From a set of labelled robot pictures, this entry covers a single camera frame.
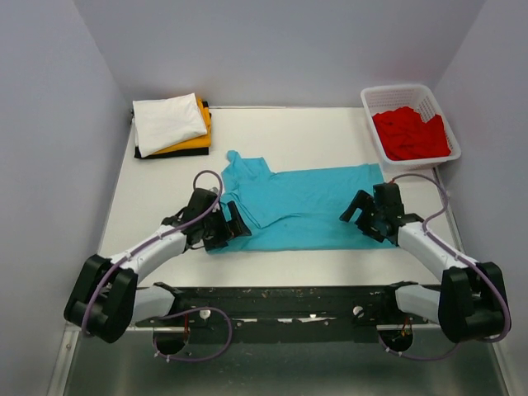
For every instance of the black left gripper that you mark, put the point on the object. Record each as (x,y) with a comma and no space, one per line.
(236,227)

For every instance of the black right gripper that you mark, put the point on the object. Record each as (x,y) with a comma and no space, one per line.
(363,200)

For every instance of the turquoise t shirt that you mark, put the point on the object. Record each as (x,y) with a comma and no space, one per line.
(296,210)

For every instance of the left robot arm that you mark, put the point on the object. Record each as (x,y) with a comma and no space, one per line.
(107,297)

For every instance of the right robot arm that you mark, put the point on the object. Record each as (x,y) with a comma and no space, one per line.
(471,303)

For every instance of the red t shirt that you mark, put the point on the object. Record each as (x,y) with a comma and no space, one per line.
(405,136)

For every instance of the folded black t shirt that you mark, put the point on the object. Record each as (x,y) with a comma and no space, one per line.
(181,152)

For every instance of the white plastic laundry basket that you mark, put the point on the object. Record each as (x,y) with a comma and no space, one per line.
(380,99)

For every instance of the folded yellow t shirt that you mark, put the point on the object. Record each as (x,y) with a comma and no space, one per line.
(198,138)

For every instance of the folded white t shirt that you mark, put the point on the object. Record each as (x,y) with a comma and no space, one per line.
(173,127)

